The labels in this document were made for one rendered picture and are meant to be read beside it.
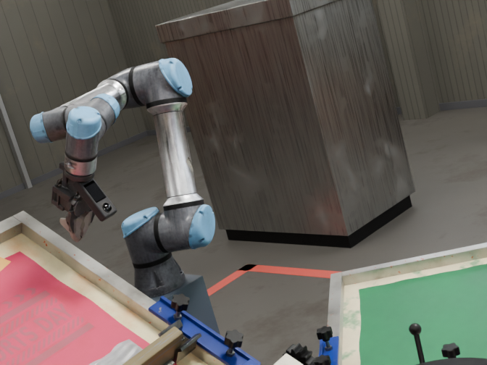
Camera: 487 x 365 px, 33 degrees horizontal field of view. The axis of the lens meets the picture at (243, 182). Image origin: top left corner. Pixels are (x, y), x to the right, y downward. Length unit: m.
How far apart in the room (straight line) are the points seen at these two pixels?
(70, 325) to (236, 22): 3.97
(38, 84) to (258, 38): 6.44
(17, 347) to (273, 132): 4.08
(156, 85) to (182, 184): 0.28
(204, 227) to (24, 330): 0.59
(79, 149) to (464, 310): 1.16
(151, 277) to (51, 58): 9.63
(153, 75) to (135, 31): 9.91
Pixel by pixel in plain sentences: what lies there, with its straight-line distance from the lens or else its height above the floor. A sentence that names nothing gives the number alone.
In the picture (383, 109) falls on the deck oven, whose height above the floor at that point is 0.80.
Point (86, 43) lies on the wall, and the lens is 12.27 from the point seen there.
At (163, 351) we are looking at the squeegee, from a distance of 1.86.
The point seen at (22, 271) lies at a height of 1.45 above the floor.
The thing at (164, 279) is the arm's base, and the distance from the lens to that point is 2.40.
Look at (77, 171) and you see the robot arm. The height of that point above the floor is 1.67.
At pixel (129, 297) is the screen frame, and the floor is 1.34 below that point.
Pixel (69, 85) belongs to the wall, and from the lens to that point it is 12.02.
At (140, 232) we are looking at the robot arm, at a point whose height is 1.39.
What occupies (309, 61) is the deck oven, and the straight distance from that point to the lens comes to 5.49.
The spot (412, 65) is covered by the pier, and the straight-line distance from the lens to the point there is 8.97.
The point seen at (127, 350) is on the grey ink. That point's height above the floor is 1.26.
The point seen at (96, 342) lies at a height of 1.29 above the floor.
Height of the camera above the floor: 2.01
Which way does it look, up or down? 14 degrees down
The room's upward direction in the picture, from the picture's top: 16 degrees counter-clockwise
